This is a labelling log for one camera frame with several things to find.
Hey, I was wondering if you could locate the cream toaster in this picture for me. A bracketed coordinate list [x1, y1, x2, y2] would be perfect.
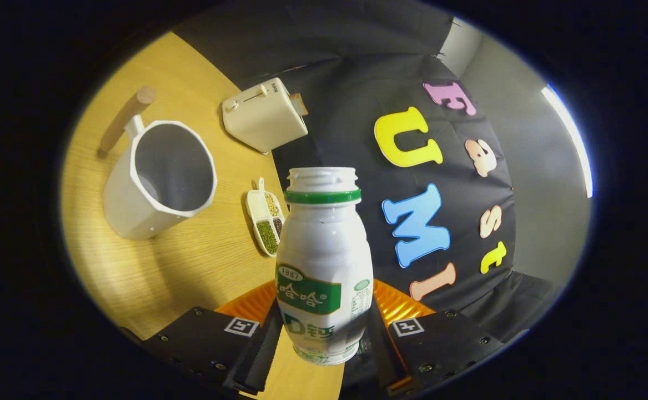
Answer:
[222, 77, 309, 155]

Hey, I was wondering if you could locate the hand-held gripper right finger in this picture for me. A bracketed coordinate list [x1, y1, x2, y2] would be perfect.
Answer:
[368, 278, 505, 396]

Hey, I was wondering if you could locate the ceiling light strip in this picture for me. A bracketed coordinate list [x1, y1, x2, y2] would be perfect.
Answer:
[541, 83, 595, 199]

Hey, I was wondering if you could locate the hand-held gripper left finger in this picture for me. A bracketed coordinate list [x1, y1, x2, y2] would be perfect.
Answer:
[121, 279, 284, 396]

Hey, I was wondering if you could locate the wooden table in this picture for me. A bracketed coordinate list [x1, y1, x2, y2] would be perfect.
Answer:
[60, 31, 346, 400]

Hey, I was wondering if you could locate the white divided dish with beans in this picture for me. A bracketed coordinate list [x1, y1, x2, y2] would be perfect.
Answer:
[245, 177, 287, 257]

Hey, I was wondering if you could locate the white juice bottle green label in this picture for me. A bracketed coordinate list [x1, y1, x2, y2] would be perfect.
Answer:
[275, 167, 375, 366]

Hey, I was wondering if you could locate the white cup wooden handle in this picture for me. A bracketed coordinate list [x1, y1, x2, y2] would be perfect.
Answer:
[99, 86, 218, 241]

